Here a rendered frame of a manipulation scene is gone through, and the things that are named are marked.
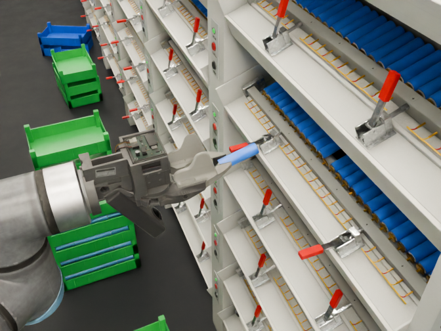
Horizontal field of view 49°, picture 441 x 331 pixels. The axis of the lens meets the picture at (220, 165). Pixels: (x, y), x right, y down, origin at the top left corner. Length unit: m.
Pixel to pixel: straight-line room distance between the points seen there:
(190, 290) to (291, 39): 1.24
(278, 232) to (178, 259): 0.99
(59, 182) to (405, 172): 0.42
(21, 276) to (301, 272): 0.51
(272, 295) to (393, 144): 0.65
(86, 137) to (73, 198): 1.45
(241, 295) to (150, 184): 0.79
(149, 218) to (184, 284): 1.18
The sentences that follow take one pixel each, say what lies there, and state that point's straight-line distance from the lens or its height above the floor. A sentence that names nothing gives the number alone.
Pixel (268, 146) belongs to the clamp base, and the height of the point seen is 0.96.
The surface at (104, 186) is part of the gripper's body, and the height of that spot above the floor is 1.05.
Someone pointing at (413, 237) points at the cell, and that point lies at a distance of 0.73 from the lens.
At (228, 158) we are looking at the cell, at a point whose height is 1.05.
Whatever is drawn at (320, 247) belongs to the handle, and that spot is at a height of 0.97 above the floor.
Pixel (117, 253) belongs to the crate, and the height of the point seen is 0.11.
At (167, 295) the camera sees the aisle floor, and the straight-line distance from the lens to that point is 1.86.
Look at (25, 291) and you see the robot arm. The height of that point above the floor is 0.96.
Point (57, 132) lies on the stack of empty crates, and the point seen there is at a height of 0.33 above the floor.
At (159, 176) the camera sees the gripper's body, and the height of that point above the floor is 1.07.
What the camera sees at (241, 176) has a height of 0.76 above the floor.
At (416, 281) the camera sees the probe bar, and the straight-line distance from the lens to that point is 0.69.
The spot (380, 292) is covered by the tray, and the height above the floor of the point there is 0.95.
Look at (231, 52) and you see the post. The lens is 1.00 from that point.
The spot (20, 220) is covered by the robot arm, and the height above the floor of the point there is 1.06.
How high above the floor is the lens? 1.50
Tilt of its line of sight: 39 degrees down
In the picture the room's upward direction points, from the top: straight up
